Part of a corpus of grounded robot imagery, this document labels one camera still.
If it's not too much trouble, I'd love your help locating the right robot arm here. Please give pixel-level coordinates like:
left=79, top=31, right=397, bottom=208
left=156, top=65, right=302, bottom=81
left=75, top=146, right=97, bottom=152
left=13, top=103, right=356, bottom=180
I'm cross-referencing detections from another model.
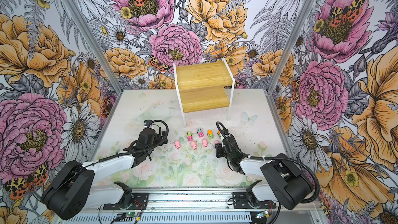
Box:
left=215, top=130, right=319, bottom=210

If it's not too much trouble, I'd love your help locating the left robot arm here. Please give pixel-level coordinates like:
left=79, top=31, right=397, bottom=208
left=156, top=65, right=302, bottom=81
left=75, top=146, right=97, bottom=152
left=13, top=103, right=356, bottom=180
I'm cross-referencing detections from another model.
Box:
left=40, top=120, right=170, bottom=220

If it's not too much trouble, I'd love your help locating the two-tier bamboo shelf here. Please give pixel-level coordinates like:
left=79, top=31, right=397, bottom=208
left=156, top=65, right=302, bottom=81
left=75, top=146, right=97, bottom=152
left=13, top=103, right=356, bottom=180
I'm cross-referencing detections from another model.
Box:
left=173, top=58, right=235, bottom=126

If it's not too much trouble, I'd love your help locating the pink car blue roof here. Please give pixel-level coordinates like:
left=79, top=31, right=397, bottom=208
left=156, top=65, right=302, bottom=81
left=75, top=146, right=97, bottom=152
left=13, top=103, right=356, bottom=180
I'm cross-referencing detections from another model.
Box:
left=197, top=128, right=204, bottom=138

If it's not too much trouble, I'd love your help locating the pink car green roof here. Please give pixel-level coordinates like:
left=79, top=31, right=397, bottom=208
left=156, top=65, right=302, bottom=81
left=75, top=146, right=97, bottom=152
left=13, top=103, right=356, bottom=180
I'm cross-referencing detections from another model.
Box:
left=187, top=132, right=193, bottom=142

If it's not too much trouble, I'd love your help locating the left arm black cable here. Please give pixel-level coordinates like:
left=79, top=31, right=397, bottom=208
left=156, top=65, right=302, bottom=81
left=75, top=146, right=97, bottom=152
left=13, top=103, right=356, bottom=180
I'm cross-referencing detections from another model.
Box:
left=93, top=119, right=170, bottom=166

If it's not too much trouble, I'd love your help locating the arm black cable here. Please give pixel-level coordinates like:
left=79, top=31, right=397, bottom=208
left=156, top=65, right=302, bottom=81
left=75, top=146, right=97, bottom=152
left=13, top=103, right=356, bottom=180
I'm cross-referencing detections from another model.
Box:
left=216, top=121, right=321, bottom=204
left=93, top=119, right=170, bottom=166

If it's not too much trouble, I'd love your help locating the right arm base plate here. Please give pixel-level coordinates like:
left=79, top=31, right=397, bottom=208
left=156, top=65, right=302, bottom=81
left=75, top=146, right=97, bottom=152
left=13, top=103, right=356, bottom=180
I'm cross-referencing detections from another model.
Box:
left=228, top=191, right=277, bottom=209

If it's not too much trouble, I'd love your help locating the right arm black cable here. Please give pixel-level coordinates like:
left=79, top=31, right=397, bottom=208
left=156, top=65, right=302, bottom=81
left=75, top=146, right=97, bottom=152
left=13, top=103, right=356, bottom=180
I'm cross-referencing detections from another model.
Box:
left=216, top=121, right=321, bottom=204

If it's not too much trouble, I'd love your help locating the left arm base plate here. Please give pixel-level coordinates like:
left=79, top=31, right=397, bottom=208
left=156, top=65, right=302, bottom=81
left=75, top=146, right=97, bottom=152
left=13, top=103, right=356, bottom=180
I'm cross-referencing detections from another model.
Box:
left=103, top=192, right=149, bottom=211

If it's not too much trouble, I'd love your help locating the right aluminium corner post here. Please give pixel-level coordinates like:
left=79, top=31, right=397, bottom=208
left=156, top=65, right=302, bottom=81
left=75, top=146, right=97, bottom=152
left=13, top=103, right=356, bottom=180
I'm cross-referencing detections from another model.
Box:
left=267, top=0, right=327, bottom=93

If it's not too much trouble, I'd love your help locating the aluminium corner post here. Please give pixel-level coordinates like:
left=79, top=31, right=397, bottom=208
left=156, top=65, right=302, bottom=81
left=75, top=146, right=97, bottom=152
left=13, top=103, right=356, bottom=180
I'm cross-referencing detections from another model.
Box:
left=48, top=0, right=124, bottom=94
left=267, top=0, right=327, bottom=93

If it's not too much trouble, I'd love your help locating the aluminium front rail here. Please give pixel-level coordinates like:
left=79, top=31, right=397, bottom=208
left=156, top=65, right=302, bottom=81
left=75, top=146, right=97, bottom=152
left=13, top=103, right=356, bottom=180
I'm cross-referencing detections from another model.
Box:
left=67, top=188, right=327, bottom=224

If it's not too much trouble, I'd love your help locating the left aluminium corner post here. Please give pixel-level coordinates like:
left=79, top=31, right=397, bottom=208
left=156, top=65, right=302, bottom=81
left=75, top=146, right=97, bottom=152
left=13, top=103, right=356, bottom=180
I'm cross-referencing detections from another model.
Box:
left=48, top=0, right=124, bottom=94

